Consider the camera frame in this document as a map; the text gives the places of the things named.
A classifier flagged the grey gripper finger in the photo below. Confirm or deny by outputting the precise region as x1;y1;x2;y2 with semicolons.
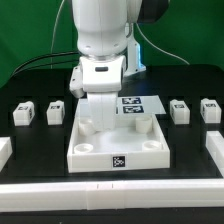
87;92;118;131

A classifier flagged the white left obstacle block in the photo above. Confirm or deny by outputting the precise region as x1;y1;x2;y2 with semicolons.
0;137;12;172

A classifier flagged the white sheet with markers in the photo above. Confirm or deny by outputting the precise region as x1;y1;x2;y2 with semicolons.
75;95;167;118

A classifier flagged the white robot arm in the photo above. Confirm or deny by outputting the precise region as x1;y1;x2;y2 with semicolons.
70;0;170;131

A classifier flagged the white front barrier wall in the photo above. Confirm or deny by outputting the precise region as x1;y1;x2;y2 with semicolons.
0;179;224;212

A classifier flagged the white square tabletop tray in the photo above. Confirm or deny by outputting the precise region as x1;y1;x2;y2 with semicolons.
67;114;170;173

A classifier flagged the grey thin cable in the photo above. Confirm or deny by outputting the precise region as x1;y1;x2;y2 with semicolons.
49;0;67;70

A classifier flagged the black cable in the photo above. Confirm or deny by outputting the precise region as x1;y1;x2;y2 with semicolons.
11;49;81;78

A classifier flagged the white obstacle block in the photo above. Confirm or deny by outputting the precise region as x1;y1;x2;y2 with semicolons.
0;137;12;172
205;131;224;178

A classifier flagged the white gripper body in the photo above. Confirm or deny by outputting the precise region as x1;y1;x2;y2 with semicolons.
69;56;126;98

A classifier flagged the white right obstacle block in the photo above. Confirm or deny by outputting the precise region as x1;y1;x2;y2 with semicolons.
205;131;224;178

